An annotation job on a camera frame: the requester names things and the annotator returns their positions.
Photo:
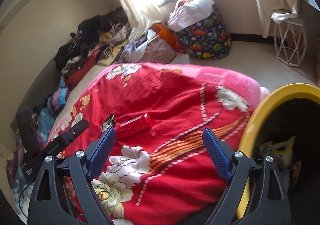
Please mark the orange bag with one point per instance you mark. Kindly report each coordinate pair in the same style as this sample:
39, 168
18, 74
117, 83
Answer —
166, 34

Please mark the yellow rimmed black trash bin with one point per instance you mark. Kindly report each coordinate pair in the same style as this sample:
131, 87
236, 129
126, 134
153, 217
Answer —
292, 110

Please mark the dinosaur print laundry basket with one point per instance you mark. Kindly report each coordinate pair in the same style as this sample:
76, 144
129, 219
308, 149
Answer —
206, 39

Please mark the white wire side table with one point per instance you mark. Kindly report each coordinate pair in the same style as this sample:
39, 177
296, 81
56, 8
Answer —
290, 41

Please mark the red transparent lighter case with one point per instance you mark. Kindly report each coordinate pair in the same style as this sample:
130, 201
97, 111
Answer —
134, 126

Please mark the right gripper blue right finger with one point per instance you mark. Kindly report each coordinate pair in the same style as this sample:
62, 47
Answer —
220, 153

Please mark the pile of dark clothes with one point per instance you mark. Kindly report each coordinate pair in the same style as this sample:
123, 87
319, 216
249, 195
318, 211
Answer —
104, 31

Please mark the red floral blanket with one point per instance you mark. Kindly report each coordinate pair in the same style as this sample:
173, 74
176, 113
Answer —
163, 173

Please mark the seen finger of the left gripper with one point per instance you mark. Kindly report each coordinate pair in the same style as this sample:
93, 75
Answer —
73, 133

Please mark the floral patterned cushion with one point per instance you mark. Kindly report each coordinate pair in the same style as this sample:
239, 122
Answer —
158, 51

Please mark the trash inside bin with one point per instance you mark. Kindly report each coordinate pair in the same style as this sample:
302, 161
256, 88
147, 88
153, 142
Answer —
282, 153

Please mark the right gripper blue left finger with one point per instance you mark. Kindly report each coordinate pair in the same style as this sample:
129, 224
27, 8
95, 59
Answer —
98, 152

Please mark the white clothes in basket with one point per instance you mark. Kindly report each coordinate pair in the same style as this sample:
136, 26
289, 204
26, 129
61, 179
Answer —
189, 13

